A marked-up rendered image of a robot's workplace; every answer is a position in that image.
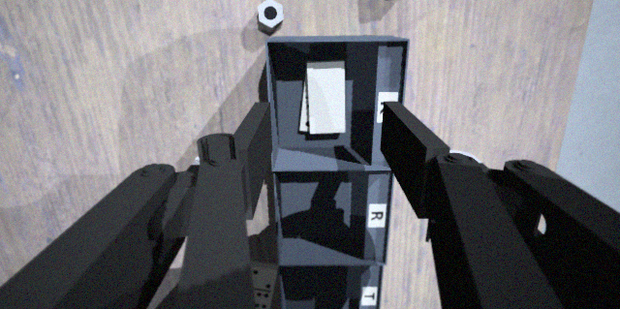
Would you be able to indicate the dark grey three-compartment bin rack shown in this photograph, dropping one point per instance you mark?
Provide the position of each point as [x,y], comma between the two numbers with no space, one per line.
[333,192]

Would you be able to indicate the white domino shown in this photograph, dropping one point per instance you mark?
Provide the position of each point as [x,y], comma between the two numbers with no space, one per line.
[305,120]
[326,93]
[264,277]

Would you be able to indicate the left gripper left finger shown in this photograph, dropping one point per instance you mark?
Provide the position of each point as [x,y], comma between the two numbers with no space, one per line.
[104,261]

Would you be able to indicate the white hex nut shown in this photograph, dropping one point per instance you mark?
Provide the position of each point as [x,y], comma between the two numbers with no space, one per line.
[270,13]

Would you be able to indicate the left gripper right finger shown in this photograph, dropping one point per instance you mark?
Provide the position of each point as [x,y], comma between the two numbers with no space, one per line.
[486,259]

